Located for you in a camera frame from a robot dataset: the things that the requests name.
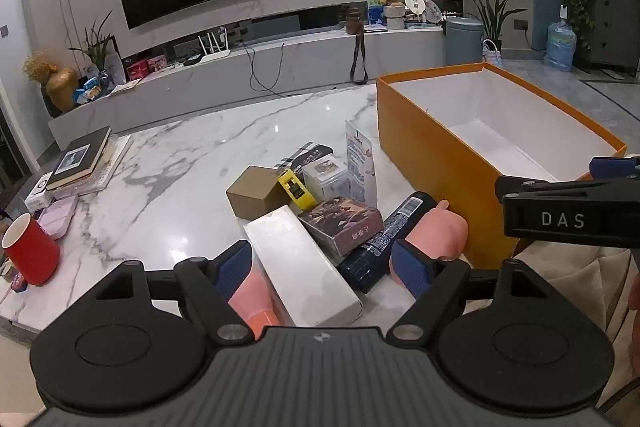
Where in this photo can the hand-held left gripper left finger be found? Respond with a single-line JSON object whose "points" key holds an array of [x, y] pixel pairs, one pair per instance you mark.
{"points": [[235, 269]]}

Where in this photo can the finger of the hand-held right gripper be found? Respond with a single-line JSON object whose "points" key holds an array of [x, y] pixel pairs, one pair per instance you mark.
{"points": [[612, 168]]}

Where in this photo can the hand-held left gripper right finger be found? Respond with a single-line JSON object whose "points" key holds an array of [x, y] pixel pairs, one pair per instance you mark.
{"points": [[410, 272]]}

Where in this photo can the pink tumbler with spout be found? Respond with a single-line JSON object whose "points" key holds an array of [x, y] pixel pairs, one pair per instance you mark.
{"points": [[255, 302]]}

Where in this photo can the dark blue bottle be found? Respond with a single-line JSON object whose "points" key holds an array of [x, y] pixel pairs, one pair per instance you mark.
{"points": [[372, 264]]}

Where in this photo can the long white box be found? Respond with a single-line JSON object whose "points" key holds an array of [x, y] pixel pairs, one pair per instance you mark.
{"points": [[300, 267]]}

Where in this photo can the brown cardboard box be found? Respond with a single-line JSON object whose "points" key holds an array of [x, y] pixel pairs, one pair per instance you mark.
{"points": [[252, 197]]}

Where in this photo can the dark printed card box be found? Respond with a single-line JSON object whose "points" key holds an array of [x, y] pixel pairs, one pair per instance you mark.
{"points": [[340, 222]]}

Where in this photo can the orange cardboard storage box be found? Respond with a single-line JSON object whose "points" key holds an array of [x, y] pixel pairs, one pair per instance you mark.
{"points": [[425, 157]]}

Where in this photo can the beige cloth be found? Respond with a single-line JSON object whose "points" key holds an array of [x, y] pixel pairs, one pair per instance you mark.
{"points": [[575, 287]]}

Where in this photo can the yellow tape measure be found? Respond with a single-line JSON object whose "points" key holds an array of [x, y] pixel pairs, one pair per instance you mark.
{"points": [[295, 189]]}

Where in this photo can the white lotion tube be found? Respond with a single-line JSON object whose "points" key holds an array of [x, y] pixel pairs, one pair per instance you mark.
{"points": [[360, 162]]}

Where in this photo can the clear plastic box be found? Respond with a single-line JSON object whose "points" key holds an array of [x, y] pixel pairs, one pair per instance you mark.
{"points": [[325, 177]]}

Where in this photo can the blue water jug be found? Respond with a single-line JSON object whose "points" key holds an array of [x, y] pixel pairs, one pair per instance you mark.
{"points": [[560, 47]]}

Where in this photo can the dark cabinet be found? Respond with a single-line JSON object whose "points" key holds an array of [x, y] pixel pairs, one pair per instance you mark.
{"points": [[615, 27]]}

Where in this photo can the pastel woven bag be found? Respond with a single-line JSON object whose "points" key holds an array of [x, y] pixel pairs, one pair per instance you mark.
{"points": [[491, 54]]}

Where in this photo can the pink case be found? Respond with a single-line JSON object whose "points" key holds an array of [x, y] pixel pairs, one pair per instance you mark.
{"points": [[57, 217]]}

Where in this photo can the marble television console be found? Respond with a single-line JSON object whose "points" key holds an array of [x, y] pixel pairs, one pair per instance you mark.
{"points": [[200, 87]]}

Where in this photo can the tall potted plant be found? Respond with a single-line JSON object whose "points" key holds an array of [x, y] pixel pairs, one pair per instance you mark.
{"points": [[492, 17]]}

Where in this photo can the dark hardcover book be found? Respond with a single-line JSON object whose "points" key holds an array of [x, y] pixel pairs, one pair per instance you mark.
{"points": [[77, 157]]}

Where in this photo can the grey trash can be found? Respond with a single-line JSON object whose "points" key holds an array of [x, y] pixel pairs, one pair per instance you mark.
{"points": [[462, 42]]}

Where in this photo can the red cup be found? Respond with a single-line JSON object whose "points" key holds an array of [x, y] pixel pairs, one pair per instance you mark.
{"points": [[30, 252]]}

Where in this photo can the small white device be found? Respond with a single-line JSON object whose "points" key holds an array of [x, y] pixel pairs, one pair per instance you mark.
{"points": [[37, 194]]}

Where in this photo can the white router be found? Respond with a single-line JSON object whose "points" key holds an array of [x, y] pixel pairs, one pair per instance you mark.
{"points": [[214, 54]]}

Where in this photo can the pink box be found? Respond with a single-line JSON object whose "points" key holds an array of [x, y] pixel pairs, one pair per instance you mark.
{"points": [[157, 64]]}

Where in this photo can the red box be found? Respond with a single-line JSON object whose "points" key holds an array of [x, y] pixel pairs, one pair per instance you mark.
{"points": [[137, 69]]}

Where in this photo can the blue snack packets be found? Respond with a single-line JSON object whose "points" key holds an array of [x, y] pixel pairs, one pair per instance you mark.
{"points": [[92, 89]]}

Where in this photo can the decorative plate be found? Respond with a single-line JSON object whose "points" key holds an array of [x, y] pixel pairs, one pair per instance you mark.
{"points": [[433, 11]]}

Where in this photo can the gold vase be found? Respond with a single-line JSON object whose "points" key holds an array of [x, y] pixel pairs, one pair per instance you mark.
{"points": [[62, 89]]}

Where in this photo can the grey pot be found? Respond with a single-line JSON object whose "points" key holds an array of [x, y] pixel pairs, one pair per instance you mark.
{"points": [[393, 17]]}

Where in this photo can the white round fan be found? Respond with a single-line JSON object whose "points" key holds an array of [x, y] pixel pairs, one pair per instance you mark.
{"points": [[415, 3]]}

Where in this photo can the green plant in glass vase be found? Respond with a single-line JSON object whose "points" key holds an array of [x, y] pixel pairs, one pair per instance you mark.
{"points": [[97, 52]]}

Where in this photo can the green picture panel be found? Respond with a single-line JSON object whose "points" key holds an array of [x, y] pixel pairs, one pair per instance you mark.
{"points": [[375, 9]]}

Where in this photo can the dried yellow flowers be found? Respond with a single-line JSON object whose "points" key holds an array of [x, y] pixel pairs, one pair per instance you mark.
{"points": [[40, 66]]}

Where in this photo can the wall socket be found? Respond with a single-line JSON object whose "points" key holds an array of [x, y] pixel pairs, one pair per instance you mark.
{"points": [[521, 25]]}

